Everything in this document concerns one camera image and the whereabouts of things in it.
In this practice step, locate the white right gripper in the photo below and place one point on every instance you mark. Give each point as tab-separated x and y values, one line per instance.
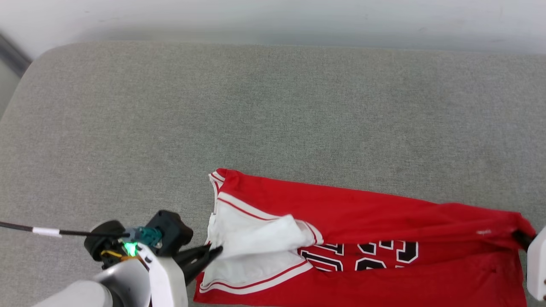
538	268

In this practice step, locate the grey fabric sofa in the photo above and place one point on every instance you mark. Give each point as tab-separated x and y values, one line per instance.
256	111

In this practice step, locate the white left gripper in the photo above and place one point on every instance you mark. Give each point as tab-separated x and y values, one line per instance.
164	281

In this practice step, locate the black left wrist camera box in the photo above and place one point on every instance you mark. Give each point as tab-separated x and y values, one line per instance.
168	232

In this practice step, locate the red and white basketball jersey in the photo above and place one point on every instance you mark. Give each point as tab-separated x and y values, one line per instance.
362	213

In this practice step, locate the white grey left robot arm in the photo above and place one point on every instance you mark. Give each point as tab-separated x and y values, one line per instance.
115	281

